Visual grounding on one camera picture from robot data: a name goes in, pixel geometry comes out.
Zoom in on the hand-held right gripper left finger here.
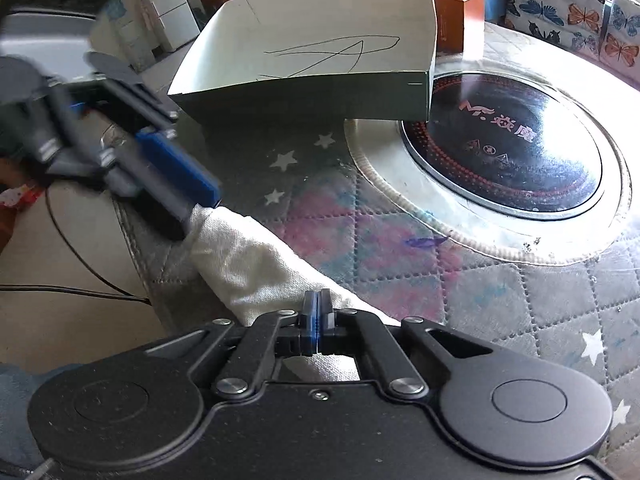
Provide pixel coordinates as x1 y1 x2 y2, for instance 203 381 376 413
145 290 319 401

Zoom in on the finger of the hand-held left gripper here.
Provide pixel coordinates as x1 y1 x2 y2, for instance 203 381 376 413
87 52 221 209
45 85 201 243

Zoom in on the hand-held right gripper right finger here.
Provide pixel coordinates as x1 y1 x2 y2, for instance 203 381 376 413
319 289 493 401

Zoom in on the white canvas shopping bag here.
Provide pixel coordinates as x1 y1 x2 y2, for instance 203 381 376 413
182 205 401 383

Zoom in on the white water dispenser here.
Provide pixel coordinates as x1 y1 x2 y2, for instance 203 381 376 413
107 0 153 73

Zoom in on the white refrigerator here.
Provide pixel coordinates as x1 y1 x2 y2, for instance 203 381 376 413
137 0 201 53

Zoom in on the white cardboard box tray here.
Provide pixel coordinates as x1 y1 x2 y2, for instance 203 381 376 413
167 0 438 123

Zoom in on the black round induction cooker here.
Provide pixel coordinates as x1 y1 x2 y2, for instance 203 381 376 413
345 55 632 266

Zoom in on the person's trouser leg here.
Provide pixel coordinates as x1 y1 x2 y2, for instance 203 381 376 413
0 362 86 468

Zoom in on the brown carton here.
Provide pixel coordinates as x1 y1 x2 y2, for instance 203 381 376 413
431 0 486 56

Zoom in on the blue cloth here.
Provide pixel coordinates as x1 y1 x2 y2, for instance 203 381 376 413
470 0 510 23

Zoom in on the black cable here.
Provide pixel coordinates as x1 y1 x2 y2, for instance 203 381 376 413
0 182 153 307

